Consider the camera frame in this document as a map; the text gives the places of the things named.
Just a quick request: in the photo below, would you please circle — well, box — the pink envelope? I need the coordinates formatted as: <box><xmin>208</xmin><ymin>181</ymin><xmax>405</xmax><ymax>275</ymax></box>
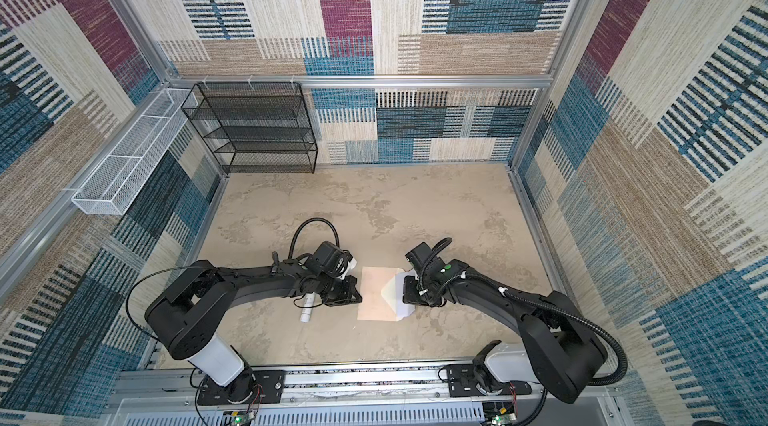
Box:
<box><xmin>357</xmin><ymin>267</ymin><xmax>404</xmax><ymax>322</ymax></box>

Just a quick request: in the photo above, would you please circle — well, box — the white wire mesh basket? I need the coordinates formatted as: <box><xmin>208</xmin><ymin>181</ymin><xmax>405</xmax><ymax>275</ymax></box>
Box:
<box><xmin>72</xmin><ymin>88</ymin><xmax>189</xmax><ymax>216</ymax></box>

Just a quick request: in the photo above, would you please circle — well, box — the blue floral letter paper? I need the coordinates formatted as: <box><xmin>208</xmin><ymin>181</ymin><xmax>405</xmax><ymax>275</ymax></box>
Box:
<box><xmin>395</xmin><ymin>272</ymin><xmax>419</xmax><ymax>320</ymax></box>

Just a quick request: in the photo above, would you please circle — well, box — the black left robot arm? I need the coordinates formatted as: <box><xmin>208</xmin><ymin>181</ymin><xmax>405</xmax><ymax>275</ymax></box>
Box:
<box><xmin>144</xmin><ymin>241</ymin><xmax>362</xmax><ymax>387</ymax></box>

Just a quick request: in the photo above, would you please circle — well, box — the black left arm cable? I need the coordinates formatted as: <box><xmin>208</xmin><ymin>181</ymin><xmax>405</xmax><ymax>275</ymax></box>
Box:
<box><xmin>124</xmin><ymin>217</ymin><xmax>342</xmax><ymax>343</ymax></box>

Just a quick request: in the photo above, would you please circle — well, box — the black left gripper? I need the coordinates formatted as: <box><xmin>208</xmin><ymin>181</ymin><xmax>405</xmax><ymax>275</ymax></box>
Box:
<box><xmin>316</xmin><ymin>275</ymin><xmax>364</xmax><ymax>307</ymax></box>

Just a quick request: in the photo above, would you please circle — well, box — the white glue stick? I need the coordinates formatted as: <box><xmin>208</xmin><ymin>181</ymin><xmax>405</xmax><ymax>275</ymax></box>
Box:
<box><xmin>300</xmin><ymin>293</ymin><xmax>316</xmax><ymax>323</ymax></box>

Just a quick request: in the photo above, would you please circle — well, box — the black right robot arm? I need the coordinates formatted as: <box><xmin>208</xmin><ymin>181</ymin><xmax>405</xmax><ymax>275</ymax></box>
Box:
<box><xmin>403</xmin><ymin>238</ymin><xmax>626</xmax><ymax>404</ymax></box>

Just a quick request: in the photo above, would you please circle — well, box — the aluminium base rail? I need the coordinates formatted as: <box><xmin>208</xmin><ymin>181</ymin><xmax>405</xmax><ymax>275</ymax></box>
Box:
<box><xmin>100</xmin><ymin>353</ymin><xmax>632</xmax><ymax>425</ymax></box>

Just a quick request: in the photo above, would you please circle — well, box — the black wire shelf rack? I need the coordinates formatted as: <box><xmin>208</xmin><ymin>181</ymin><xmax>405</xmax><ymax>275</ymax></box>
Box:
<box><xmin>181</xmin><ymin>82</ymin><xmax>318</xmax><ymax>174</ymax></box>

